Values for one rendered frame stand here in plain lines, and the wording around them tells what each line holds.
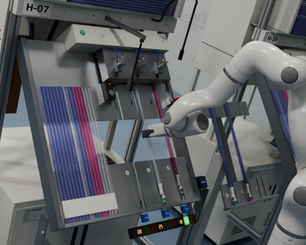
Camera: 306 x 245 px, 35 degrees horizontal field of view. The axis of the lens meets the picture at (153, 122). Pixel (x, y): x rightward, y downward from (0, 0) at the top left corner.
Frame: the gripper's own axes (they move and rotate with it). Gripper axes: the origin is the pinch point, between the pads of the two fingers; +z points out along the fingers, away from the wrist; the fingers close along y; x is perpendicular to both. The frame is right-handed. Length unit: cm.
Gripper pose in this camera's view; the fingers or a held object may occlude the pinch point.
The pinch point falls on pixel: (147, 133)
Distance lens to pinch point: 204.5
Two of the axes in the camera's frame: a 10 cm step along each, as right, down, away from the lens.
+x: 1.3, 9.9, -0.9
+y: -7.5, 0.4, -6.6
